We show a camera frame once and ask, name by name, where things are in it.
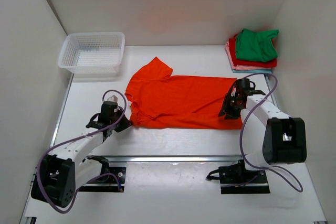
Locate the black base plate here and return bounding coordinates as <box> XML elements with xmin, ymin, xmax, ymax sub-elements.
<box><xmin>79</xmin><ymin>163</ymin><xmax>127</xmax><ymax>193</ymax></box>
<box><xmin>206</xmin><ymin>160</ymin><xmax>270</xmax><ymax>195</ymax></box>

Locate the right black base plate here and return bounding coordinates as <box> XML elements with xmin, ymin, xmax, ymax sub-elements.
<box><xmin>206</xmin><ymin>160</ymin><xmax>270</xmax><ymax>195</ymax></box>

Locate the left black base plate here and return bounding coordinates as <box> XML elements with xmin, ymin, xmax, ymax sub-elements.
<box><xmin>79</xmin><ymin>163</ymin><xmax>127</xmax><ymax>193</ymax></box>

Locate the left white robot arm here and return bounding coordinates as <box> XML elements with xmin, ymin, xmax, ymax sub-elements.
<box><xmin>30</xmin><ymin>101</ymin><xmax>132</xmax><ymax>210</ymax></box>

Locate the orange t shirt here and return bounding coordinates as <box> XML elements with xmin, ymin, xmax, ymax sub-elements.
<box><xmin>125</xmin><ymin>57</ymin><xmax>243</xmax><ymax>130</ymax></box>

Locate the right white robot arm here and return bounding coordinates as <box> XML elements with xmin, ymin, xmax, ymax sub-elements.
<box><xmin>218</xmin><ymin>78</ymin><xmax>307</xmax><ymax>182</ymax></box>

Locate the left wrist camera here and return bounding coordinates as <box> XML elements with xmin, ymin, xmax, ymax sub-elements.
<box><xmin>107</xmin><ymin>95</ymin><xmax>118</xmax><ymax>103</ymax></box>

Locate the pink folded t shirt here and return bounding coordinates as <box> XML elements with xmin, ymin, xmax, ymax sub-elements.
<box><xmin>225</xmin><ymin>41</ymin><xmax>271</xmax><ymax>70</ymax></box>

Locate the red folded t shirt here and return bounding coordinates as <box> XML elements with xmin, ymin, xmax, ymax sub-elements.
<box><xmin>228</xmin><ymin>35</ymin><xmax>277</xmax><ymax>69</ymax></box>

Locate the green folded t shirt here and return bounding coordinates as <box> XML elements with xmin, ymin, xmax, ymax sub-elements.
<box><xmin>235</xmin><ymin>29</ymin><xmax>279</xmax><ymax>63</ymax></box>

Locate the light blue folded t shirt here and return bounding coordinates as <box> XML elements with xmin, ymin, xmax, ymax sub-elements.
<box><xmin>232</xmin><ymin>69</ymin><xmax>272</xmax><ymax>74</ymax></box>

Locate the white plastic basket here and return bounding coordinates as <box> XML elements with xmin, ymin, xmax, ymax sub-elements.
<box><xmin>58</xmin><ymin>32</ymin><xmax>125</xmax><ymax>76</ymax></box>

